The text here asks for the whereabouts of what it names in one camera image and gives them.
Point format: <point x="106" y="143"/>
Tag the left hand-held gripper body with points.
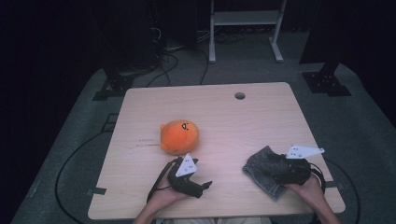
<point x="186" y="166"/>

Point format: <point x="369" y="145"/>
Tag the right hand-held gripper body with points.
<point x="295" y="171"/>

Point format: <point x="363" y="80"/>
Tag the grey cloth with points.
<point x="260" y="172"/>

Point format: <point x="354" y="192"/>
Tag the orange plush toy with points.
<point x="179" y="137"/>

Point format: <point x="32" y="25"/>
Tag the person's right hand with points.
<point x="309" y="191"/>

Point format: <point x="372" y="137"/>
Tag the person's left hand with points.
<point x="165" y="194"/>

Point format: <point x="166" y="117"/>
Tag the black tape strip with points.
<point x="334" y="184"/>
<point x="97" y="191"/>

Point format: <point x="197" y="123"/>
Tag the black floor tape outline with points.
<point x="106" y="127"/>

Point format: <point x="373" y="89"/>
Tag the black stand base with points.
<point x="116" y="84"/>
<point x="325" y="82"/>

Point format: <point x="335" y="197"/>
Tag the white metal table frame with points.
<point x="246" y="18"/>

